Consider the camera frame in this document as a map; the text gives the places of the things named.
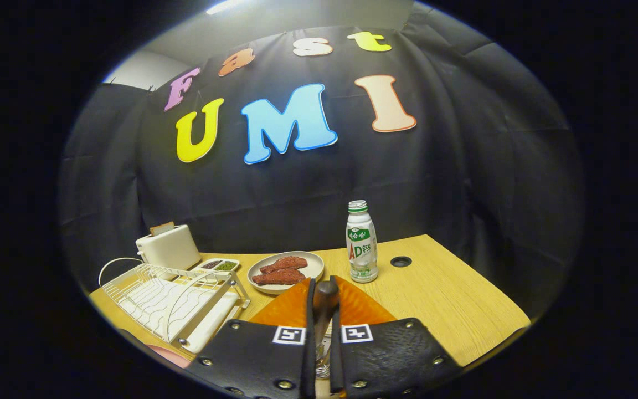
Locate white drink bottle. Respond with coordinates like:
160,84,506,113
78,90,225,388
346,200,379,284

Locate pink plate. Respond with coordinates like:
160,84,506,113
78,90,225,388
146,344,192,369

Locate white power cord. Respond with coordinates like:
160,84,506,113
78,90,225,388
98,257,143,286

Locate red meat piece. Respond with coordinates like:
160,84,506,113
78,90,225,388
251,268,307,287
259,255,308,274

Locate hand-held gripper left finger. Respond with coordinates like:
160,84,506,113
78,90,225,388
186,277,317,399

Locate white divided dish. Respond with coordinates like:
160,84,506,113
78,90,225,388
196,258,241,273

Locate white wire dish rack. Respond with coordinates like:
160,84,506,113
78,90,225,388
100,263,251,355

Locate beige plate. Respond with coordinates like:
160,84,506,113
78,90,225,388
247,251,325,295

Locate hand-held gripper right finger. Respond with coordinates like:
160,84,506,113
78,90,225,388
328,275,462,399

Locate wooden handle spoon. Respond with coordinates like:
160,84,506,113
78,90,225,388
312,280,341,355

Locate white toaster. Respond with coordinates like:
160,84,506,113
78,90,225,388
135,224,202,271

